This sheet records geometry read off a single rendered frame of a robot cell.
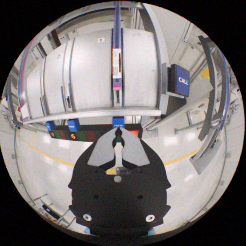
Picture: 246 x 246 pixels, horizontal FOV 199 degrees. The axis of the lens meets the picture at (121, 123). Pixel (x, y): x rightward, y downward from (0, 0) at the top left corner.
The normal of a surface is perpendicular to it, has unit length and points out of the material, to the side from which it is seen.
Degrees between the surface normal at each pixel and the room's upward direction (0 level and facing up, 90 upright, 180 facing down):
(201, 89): 90
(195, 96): 90
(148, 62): 43
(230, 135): 90
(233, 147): 90
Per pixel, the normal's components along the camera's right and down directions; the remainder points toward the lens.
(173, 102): -1.00, 0.03
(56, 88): 0.03, 0.47
